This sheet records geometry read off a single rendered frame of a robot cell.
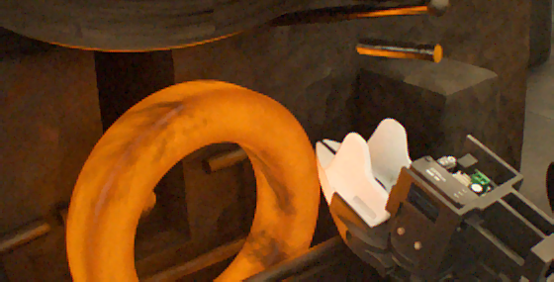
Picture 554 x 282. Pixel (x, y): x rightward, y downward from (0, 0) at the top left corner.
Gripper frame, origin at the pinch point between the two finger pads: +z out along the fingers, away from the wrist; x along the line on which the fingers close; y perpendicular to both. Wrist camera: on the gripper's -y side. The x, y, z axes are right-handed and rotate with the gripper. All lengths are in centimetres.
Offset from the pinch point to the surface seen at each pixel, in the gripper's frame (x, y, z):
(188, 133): 13.8, 8.0, -0.7
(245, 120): 9.6, 7.5, -0.8
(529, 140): -166, -98, 58
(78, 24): 20.9, 16.5, 0.3
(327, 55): -4.6, 4.2, 6.5
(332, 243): 3.9, -2.0, -5.4
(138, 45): 17.5, 14.7, -0.3
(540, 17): -235, -91, 103
